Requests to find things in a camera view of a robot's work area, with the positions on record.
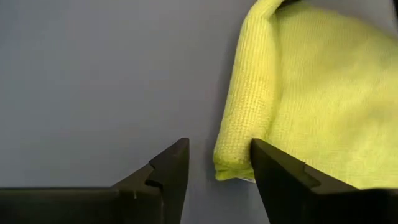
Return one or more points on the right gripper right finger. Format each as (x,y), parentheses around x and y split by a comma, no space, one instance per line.
(286,189)

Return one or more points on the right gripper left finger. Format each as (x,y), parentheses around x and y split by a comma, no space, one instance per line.
(161,186)

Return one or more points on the lime green towel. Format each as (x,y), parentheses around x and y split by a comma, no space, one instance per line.
(311,93)

